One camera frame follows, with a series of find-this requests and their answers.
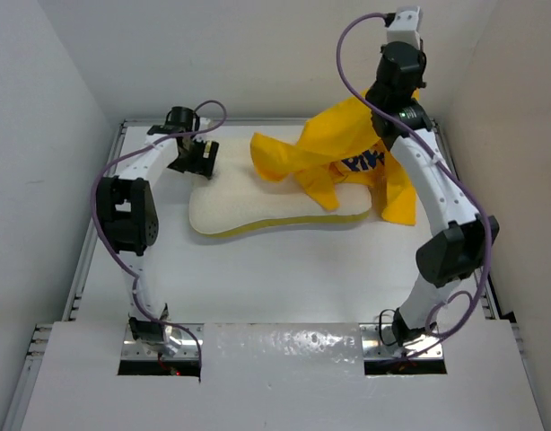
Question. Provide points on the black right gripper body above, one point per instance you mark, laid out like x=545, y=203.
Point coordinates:
x=419, y=83

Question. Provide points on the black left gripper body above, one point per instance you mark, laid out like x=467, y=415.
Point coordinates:
x=194, y=161

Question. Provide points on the cream foam pillow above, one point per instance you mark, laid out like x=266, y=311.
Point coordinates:
x=236, y=200

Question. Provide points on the yellow printed pillowcase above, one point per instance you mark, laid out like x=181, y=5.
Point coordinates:
x=339, y=146

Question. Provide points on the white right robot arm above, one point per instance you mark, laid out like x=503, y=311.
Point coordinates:
x=462, y=234

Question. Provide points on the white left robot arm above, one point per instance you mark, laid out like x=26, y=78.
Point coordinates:
x=126, y=220

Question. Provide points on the white front cover board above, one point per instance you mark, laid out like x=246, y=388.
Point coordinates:
x=283, y=377

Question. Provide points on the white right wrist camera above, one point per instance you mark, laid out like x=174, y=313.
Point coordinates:
x=405, y=26

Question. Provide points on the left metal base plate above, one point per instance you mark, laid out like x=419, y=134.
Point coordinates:
x=177, y=345

